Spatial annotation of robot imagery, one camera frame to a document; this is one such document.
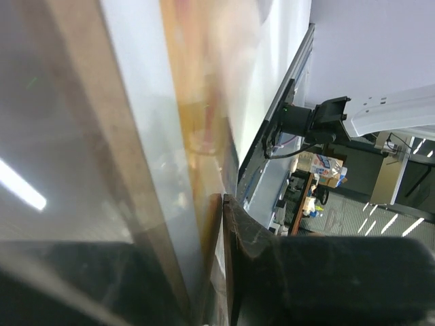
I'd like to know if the orange flower photo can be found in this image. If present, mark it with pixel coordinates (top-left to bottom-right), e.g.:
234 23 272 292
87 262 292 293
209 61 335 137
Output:
159 1 238 278

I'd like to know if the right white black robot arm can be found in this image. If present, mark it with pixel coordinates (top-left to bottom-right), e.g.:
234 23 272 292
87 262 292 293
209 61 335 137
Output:
262 85 434 160

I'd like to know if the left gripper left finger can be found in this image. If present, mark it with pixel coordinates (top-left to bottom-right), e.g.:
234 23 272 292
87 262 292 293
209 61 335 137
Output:
1 193 222 325

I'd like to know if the clear glass pane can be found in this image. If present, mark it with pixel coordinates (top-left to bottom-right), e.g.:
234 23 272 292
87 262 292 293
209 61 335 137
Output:
0 0 191 326

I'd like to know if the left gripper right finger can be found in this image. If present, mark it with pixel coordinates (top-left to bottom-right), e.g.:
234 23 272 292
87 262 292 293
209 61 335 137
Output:
223 194 434 325

